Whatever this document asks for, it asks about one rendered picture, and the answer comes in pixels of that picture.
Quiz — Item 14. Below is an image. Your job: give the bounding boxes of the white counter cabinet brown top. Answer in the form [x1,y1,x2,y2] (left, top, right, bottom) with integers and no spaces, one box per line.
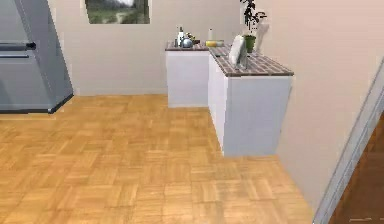
[164,40,211,109]

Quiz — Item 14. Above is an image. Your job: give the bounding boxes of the white cabinet with tiled top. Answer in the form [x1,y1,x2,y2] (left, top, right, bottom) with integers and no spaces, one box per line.
[207,44,295,158]

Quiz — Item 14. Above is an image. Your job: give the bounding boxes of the dark bowl with food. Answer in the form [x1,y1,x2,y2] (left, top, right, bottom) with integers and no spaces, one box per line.
[188,32,201,46]

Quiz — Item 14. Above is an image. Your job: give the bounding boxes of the house plant in green pot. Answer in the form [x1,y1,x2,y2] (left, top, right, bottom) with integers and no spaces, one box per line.
[239,0,268,54]

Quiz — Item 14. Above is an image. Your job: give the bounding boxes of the framed landscape picture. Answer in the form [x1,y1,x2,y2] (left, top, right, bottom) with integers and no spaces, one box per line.
[84,0,151,25]

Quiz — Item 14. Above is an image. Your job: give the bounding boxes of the grey fridge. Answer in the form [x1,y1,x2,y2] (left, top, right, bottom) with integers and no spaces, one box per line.
[0,0,75,115]

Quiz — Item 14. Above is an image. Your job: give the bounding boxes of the brown room door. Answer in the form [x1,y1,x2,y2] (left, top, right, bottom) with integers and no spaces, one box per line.
[328,113,384,224]

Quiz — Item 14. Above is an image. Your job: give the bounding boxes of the black fridge handle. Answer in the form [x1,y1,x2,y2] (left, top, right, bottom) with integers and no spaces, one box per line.
[0,41,37,52]

